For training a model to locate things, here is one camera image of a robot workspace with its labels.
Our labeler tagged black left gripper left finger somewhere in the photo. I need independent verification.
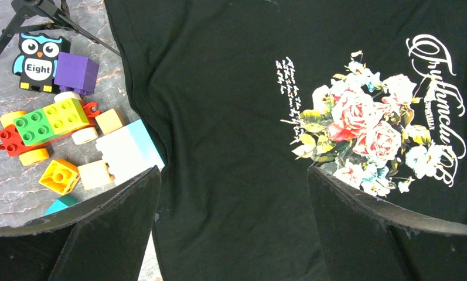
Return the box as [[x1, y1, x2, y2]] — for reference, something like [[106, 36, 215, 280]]
[[0, 167, 161, 280]]

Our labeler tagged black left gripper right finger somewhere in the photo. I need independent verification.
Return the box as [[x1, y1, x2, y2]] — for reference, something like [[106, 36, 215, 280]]
[[307, 167, 467, 280]]

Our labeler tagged black floral t-shirt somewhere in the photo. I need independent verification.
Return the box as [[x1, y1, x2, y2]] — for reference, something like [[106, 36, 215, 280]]
[[105, 1, 467, 280]]

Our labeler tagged teal block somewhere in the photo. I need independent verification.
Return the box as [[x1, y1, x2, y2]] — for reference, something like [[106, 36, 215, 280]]
[[43, 194, 79, 216]]

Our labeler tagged wooden cube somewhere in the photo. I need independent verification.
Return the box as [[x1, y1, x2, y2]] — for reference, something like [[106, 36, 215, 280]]
[[78, 160, 114, 190], [95, 108, 125, 135]]

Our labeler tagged yellow duplo brick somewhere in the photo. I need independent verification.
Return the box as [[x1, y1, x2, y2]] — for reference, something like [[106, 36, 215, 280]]
[[39, 159, 80, 196]]

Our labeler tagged white and blue block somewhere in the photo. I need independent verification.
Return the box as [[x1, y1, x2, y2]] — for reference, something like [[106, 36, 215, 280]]
[[96, 119, 165, 186]]

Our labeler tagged red duplo car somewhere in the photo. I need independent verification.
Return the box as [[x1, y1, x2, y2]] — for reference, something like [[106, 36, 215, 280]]
[[0, 91, 101, 166]]

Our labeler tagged purple cube block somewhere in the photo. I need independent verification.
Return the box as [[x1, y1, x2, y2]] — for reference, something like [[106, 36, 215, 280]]
[[53, 52, 100, 95]]

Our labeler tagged owl eight toy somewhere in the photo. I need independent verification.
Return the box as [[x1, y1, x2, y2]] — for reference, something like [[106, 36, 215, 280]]
[[12, 32, 71, 94]]

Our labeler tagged green microphone on stand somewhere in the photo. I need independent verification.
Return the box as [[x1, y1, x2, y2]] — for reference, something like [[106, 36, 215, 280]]
[[0, 0, 121, 56]]

